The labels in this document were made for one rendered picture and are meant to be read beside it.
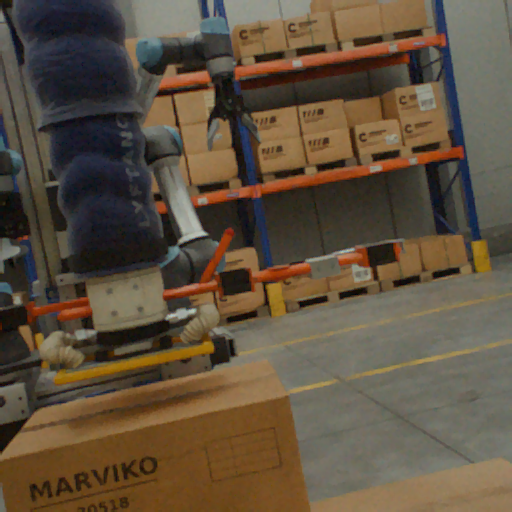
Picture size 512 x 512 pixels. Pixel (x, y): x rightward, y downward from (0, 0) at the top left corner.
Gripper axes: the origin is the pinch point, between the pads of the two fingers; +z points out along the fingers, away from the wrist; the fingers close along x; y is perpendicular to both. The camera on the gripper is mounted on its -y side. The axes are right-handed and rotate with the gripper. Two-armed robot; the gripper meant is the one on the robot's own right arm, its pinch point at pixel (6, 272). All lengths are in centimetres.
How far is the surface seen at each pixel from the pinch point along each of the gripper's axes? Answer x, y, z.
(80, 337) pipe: -27.9, 18.6, 16.8
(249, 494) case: -46, 49, 54
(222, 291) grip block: -31, 52, 13
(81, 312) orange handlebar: -29.0, 20.0, 11.2
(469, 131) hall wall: 859, 495, -59
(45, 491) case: -45, 9, 44
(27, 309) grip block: -4.2, 4.0, 10.0
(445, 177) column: 840, 442, 0
